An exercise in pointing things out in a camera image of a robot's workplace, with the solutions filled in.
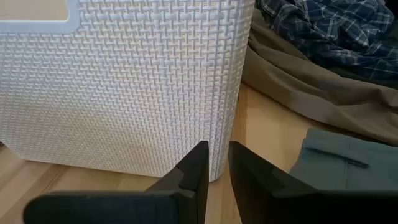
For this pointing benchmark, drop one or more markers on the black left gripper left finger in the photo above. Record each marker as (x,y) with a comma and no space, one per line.
(186,186)

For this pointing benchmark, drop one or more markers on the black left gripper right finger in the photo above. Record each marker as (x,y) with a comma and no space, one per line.
(264,193)

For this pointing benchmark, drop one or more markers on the teal green garment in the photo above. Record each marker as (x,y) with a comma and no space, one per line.
(342,165)

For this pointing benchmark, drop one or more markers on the khaki olive garment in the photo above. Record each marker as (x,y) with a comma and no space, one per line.
(311,90)

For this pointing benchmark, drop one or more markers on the blue plaid flannel shirt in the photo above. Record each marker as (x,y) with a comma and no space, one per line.
(326,31)

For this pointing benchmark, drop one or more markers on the white woven plastic laundry basket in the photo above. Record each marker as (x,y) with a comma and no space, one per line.
(124,93)

